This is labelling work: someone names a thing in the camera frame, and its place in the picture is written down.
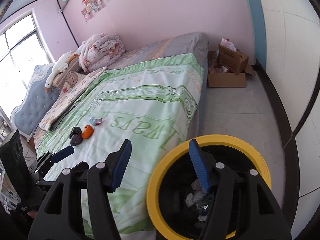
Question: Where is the orange peel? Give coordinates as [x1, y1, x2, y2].
[81, 125, 94, 139]

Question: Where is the red candy wrapper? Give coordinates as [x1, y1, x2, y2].
[95, 118, 103, 126]

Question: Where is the blue white candy wrapper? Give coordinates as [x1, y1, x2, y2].
[89, 118, 96, 126]

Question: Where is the black plastic bag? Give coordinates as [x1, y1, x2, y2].
[69, 126, 83, 146]

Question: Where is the yellow rimmed black trash bin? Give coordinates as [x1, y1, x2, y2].
[146, 134, 272, 240]

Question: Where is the bedroom window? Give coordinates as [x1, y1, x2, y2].
[1, 14, 51, 118]

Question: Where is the person's left hand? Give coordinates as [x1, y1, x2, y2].
[27, 210, 37, 219]

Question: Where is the blue tufted bed headboard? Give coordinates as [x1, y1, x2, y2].
[10, 63, 61, 141]

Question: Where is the green floral bed quilt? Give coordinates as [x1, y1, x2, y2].
[36, 53, 204, 239]

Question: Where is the folded bear print blanket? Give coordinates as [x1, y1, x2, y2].
[39, 67, 108, 132]

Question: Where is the cardboard box on floor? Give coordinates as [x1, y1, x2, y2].
[208, 38, 255, 88]

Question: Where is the striped brown pillow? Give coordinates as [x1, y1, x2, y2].
[52, 57, 82, 89]

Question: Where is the folded pink floral comforter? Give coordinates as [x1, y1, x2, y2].
[79, 33, 126, 73]

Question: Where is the white goose plush toy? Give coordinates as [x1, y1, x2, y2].
[45, 51, 73, 93]

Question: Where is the striped bed sheet mattress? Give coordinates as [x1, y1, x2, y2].
[108, 32, 209, 139]

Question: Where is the white wardrobe with blue edge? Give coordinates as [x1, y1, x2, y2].
[248, 0, 319, 238]

